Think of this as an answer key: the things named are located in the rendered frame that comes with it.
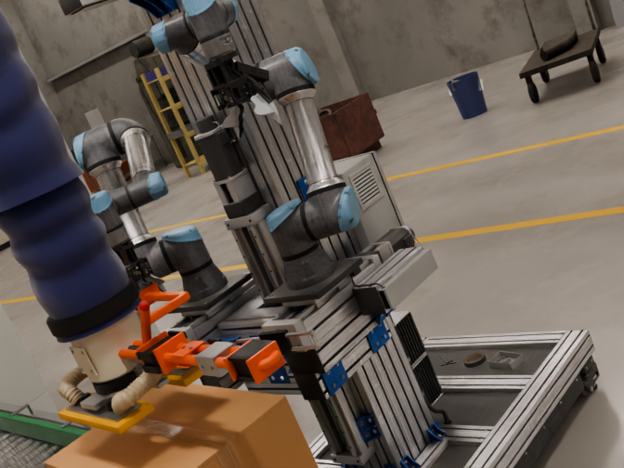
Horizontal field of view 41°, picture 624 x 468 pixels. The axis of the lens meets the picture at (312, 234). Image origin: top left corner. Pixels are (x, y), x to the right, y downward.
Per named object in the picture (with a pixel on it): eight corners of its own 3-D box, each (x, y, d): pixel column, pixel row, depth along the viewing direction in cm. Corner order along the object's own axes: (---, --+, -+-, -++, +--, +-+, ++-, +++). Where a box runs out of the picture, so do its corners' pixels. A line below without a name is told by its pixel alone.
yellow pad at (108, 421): (59, 419, 211) (51, 402, 210) (93, 397, 217) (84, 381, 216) (121, 435, 185) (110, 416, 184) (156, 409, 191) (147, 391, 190)
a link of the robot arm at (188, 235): (212, 261, 270) (194, 224, 267) (174, 278, 270) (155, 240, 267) (211, 253, 282) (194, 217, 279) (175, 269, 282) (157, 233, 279)
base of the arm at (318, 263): (309, 268, 254) (296, 239, 252) (345, 263, 244) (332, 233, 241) (279, 292, 244) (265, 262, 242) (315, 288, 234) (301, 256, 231)
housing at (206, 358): (201, 376, 169) (192, 357, 168) (226, 358, 173) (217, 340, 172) (220, 378, 164) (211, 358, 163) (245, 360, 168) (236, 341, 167)
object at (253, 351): (232, 382, 159) (222, 358, 158) (260, 360, 163) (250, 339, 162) (258, 384, 152) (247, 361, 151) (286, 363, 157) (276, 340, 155)
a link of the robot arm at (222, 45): (215, 38, 200) (237, 28, 195) (223, 57, 201) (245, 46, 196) (193, 47, 195) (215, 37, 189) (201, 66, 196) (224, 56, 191)
